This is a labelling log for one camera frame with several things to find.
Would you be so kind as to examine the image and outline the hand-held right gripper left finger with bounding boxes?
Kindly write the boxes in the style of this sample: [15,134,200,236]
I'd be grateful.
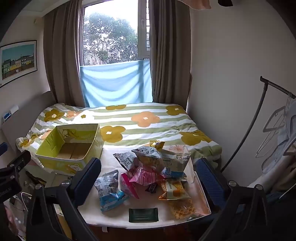
[25,158,102,241]

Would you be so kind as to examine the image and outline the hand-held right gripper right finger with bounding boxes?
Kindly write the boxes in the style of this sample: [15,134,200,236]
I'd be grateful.
[194,158,270,241]

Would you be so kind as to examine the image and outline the blue-white snack packet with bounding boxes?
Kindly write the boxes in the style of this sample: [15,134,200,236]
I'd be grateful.
[94,170,129,212]
[113,152,139,172]

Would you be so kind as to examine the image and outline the yellow-green cardboard box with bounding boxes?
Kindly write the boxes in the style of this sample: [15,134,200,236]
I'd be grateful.
[35,123,104,176]

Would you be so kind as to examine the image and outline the orange-white snack packet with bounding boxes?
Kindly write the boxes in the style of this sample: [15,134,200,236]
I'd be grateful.
[158,178,186,200]

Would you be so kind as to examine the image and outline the magenta snack packet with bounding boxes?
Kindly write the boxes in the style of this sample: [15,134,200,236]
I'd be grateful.
[119,173,140,200]

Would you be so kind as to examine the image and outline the grey snack packet yellow print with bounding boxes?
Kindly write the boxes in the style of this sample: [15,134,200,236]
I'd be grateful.
[131,147,165,172]

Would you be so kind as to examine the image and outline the clear waffle packet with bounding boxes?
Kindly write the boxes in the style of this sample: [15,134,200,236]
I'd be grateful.
[168,197,197,219]

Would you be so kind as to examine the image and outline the grey headboard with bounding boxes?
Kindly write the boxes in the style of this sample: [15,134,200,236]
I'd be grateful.
[0,91,57,152]

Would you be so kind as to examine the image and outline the light pink snack packet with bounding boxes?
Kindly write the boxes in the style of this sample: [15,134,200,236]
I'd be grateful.
[128,165,165,186]

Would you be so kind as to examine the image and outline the small dark candy bar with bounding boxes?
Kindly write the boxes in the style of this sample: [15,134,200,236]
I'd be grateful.
[145,182,160,193]

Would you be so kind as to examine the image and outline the gold foil snack packet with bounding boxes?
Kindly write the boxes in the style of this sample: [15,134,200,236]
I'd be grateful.
[149,140,166,151]

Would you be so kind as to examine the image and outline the dark green snack packet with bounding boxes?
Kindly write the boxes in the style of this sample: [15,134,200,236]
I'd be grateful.
[129,208,159,223]

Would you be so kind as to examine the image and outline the floral striped blanket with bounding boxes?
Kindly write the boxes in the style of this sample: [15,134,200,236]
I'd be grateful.
[16,102,222,164]

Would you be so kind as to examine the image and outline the black clothes rack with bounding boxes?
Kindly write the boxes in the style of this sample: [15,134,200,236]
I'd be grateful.
[221,76,296,172]

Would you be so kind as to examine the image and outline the light blue hanging clothes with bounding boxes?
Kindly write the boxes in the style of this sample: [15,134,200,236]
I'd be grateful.
[261,100,296,179]

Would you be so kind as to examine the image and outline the grey clothes hanger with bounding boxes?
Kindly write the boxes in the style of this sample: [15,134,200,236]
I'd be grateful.
[262,106,287,133]

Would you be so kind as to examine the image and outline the light blue window cloth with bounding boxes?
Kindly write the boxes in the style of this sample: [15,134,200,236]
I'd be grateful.
[80,59,153,108]

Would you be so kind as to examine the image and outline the brown curtain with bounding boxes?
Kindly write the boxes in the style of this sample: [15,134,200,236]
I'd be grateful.
[148,0,193,105]
[43,0,85,107]

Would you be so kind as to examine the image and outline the window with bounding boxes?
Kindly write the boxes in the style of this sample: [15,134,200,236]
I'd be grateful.
[79,0,151,66]

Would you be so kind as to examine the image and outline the peach hanging cloth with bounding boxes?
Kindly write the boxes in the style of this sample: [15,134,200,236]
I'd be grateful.
[180,0,212,10]

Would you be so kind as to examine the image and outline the white wire hanger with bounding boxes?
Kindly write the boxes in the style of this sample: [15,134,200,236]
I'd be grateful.
[255,93,296,163]

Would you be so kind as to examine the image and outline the framed wall poster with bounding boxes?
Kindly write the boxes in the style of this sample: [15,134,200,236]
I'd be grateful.
[0,40,38,88]

